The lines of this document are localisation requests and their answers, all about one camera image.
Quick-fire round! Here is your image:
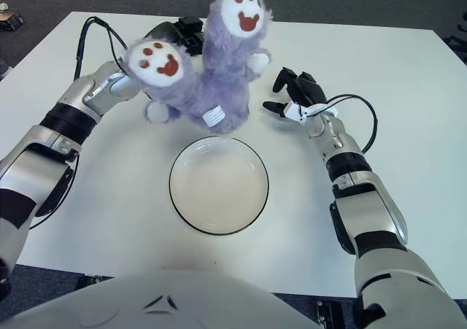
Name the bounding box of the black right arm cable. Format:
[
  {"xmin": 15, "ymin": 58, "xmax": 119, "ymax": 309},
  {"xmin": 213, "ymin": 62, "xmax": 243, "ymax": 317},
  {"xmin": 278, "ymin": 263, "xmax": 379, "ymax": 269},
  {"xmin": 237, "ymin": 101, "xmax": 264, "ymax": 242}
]
[{"xmin": 324, "ymin": 94, "xmax": 377, "ymax": 153}]

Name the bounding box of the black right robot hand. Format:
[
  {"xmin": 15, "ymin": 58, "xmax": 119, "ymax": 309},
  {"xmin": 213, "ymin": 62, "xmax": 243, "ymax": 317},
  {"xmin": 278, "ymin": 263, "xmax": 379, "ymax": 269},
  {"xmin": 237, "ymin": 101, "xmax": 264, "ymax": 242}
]
[{"xmin": 262, "ymin": 66, "xmax": 335, "ymax": 125}]

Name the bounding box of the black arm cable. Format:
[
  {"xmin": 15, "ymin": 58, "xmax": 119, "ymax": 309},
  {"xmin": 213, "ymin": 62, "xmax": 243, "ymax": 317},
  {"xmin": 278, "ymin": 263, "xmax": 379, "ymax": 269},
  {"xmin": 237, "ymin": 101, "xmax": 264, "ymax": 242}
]
[
  {"xmin": 324, "ymin": 94, "xmax": 377, "ymax": 153},
  {"xmin": 27, "ymin": 17, "xmax": 127, "ymax": 231}
]

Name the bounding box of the white plate with black rim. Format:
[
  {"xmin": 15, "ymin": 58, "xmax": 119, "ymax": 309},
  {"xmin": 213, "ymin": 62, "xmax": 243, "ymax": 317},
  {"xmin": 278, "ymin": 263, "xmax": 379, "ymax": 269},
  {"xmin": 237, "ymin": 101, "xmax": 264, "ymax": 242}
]
[{"xmin": 169, "ymin": 135, "xmax": 270, "ymax": 237}]

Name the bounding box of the grey robot torso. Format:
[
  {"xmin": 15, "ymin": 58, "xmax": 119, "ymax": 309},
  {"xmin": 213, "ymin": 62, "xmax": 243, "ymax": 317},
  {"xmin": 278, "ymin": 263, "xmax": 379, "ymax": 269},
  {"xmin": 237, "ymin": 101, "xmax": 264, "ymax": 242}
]
[{"xmin": 0, "ymin": 270, "xmax": 322, "ymax": 329}]

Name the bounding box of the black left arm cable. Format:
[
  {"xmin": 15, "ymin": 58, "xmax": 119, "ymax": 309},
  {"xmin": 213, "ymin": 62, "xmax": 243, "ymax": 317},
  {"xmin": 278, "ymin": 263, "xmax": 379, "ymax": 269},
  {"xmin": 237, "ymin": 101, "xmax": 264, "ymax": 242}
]
[{"xmin": 27, "ymin": 17, "xmax": 127, "ymax": 231}]

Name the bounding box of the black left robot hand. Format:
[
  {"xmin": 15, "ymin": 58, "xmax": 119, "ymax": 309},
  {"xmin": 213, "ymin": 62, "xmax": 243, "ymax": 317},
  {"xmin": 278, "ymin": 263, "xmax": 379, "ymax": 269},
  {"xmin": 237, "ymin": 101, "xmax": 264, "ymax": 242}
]
[{"xmin": 144, "ymin": 15, "xmax": 205, "ymax": 56}]

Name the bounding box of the black and brown box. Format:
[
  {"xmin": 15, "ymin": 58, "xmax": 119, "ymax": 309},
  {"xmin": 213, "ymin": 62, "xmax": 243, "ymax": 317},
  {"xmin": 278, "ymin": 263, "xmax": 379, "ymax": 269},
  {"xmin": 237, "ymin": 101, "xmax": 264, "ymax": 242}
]
[{"xmin": 0, "ymin": 10, "xmax": 23, "ymax": 31}]

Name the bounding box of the black chair base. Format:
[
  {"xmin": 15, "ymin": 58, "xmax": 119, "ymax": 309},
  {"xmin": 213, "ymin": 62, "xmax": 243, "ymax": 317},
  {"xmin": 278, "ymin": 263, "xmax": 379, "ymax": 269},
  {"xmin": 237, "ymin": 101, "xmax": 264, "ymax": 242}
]
[{"xmin": 441, "ymin": 11, "xmax": 467, "ymax": 66}]

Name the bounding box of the purple plush bunny doll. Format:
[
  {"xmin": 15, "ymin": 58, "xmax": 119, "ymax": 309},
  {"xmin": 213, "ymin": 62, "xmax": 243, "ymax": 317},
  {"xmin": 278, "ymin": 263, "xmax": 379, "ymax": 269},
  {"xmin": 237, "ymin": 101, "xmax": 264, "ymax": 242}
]
[{"xmin": 122, "ymin": 0, "xmax": 274, "ymax": 137}]

